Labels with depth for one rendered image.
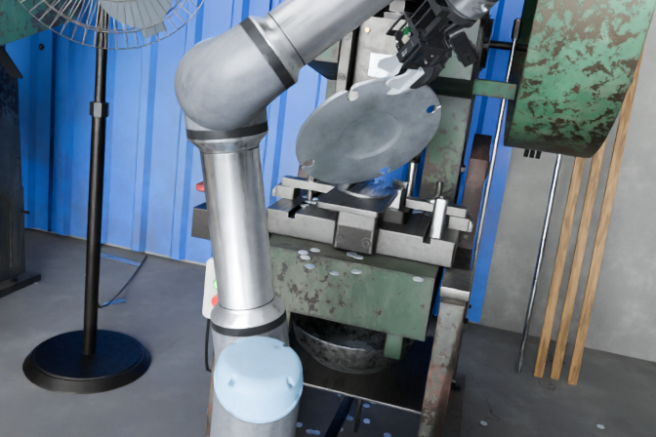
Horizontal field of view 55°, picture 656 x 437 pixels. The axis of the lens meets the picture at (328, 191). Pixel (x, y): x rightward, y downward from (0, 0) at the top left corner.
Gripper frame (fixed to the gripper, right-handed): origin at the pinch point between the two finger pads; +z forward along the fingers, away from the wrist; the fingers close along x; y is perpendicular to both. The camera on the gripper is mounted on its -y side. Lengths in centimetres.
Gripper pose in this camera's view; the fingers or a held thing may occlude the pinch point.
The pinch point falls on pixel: (393, 86)
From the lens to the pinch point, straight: 114.3
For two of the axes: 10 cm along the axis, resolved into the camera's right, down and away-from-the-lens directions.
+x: 3.4, 8.6, -3.8
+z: -5.1, 5.1, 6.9
